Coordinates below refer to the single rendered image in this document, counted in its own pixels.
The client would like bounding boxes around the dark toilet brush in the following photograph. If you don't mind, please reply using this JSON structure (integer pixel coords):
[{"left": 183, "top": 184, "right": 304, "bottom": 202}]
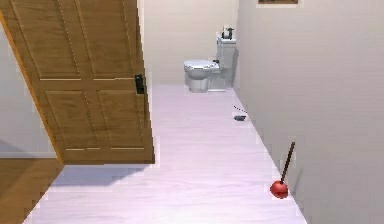
[{"left": 232, "top": 105, "right": 249, "bottom": 122}]

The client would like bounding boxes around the brown wooden room door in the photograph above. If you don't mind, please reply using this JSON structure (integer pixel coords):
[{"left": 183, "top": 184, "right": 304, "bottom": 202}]
[{"left": 0, "top": 0, "right": 156, "bottom": 166}]

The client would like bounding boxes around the black door handle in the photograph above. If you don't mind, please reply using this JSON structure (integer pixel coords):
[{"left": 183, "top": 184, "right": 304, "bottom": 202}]
[{"left": 134, "top": 74, "right": 145, "bottom": 95}]

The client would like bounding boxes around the red plunger with dark handle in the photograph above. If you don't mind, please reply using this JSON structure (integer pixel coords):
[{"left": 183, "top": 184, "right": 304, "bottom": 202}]
[{"left": 269, "top": 141, "right": 296, "bottom": 200}]

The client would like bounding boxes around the framed wall picture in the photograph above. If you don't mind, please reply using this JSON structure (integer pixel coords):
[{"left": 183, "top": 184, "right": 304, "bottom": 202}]
[{"left": 257, "top": 0, "right": 300, "bottom": 6}]

